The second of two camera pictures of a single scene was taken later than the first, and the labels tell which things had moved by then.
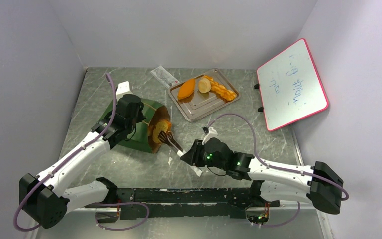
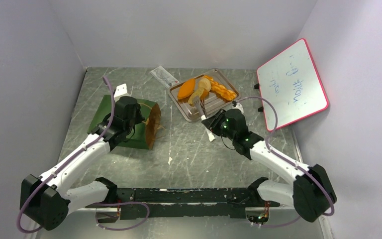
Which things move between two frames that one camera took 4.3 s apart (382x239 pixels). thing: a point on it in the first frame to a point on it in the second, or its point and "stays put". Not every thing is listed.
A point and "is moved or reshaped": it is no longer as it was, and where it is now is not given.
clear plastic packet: x=164 y=76 stays put
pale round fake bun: x=204 y=85 stays put
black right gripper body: x=201 y=158 to x=219 y=126
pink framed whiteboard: x=290 y=88 stays put
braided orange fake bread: x=221 y=89 stays put
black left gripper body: x=140 y=116 stays put
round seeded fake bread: x=162 y=125 to x=203 y=93
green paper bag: x=140 y=139 is moved or reshaped
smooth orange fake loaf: x=186 y=89 stays put
